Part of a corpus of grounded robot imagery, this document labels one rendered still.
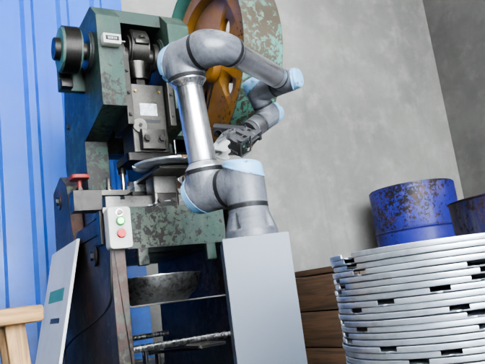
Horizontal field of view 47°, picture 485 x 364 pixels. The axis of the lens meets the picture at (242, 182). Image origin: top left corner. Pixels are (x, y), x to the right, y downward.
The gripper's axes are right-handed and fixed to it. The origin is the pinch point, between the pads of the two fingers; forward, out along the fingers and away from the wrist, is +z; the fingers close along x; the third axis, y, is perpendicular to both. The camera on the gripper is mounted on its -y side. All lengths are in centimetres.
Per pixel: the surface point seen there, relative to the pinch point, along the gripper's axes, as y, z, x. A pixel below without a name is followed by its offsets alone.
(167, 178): -18.9, 4.7, 17.7
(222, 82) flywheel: -40, -50, 10
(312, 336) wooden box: 57, 17, 35
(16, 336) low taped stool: 38, 90, -32
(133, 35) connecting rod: -64, -25, -14
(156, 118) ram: -40.7, -11.6, 8.7
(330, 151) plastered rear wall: -65, -190, 146
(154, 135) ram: -34.9, -4.7, 10.6
